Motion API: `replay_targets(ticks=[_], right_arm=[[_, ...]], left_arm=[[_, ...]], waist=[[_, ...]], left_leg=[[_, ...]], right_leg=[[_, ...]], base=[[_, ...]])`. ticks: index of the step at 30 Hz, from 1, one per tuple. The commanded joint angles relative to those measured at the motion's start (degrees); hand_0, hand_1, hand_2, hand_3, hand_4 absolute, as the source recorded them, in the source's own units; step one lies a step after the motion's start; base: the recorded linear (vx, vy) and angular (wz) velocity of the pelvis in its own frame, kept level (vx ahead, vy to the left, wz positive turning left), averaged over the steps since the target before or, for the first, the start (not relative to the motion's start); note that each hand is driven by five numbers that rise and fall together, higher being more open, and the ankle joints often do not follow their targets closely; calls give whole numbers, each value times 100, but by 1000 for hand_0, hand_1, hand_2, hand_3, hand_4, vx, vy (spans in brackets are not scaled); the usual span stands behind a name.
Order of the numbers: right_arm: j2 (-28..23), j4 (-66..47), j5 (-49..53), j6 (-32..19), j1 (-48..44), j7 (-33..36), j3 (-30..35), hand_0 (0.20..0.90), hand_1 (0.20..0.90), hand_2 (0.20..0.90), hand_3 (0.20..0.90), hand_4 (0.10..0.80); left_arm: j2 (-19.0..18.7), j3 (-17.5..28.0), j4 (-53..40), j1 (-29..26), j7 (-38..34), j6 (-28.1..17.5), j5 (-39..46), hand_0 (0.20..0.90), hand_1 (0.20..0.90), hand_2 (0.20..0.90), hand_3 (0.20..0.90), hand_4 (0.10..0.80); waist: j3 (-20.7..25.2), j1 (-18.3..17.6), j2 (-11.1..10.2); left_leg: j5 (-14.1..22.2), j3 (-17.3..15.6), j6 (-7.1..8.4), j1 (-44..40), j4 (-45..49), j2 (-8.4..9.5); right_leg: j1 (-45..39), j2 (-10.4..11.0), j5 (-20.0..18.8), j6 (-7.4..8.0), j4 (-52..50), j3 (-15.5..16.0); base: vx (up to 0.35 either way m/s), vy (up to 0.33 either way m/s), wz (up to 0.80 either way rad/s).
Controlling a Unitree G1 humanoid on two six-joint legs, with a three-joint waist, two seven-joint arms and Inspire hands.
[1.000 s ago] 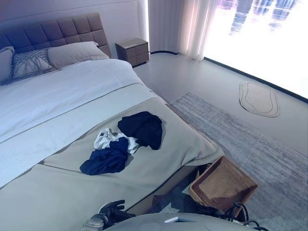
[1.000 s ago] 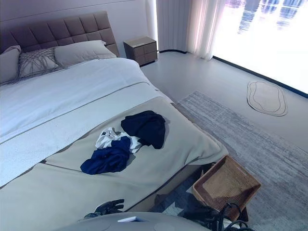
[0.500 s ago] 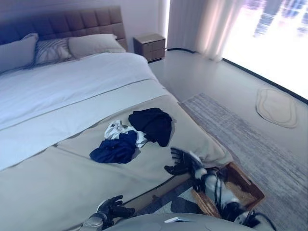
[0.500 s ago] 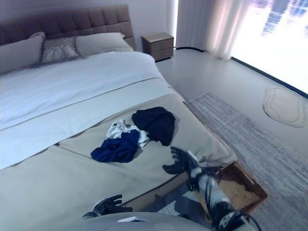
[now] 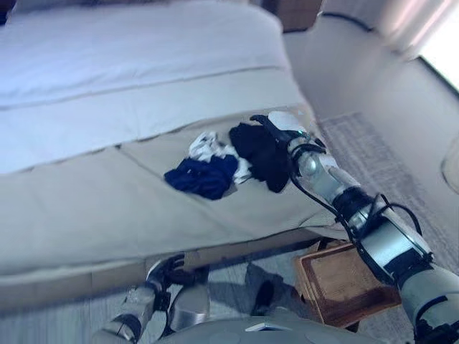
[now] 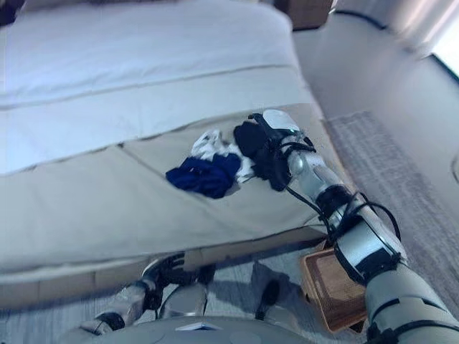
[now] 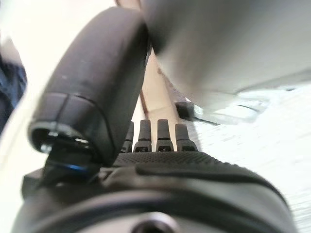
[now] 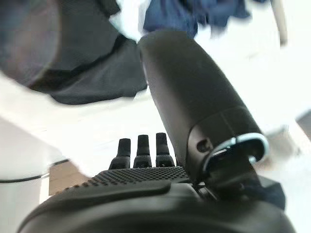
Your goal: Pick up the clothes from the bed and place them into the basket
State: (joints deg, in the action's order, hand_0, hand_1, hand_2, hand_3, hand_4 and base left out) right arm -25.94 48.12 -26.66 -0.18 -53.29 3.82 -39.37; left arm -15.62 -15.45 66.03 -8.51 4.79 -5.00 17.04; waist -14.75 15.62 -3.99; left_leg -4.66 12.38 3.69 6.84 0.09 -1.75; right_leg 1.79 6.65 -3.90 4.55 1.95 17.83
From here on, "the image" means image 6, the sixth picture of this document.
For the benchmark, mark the white garment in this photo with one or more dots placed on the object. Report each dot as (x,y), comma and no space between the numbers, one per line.
(211,145)

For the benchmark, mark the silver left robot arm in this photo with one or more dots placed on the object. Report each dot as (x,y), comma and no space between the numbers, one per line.
(122,304)

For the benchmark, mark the grey patterned rug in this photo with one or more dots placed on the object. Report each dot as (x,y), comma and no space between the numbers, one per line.
(401,186)

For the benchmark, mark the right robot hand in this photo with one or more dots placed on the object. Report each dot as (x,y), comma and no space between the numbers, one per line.
(259,148)

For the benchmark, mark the brown woven basket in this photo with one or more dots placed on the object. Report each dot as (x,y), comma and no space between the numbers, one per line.
(331,286)

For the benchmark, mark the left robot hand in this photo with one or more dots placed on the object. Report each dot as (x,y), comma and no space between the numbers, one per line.
(168,267)

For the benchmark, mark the beige bed runner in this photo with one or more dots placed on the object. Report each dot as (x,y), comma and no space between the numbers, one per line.
(107,200)

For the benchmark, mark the bed with white sheet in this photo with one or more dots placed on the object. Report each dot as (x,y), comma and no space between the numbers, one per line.
(143,89)

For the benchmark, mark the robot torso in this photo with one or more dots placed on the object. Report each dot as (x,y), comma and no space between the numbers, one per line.
(229,329)

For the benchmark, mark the wooden nightstand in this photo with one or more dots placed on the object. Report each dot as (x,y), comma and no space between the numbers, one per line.
(305,13)

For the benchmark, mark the dark blue garment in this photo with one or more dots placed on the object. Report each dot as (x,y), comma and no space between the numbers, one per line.
(206,173)

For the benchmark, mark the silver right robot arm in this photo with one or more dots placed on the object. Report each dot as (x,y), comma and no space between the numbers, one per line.
(358,243)

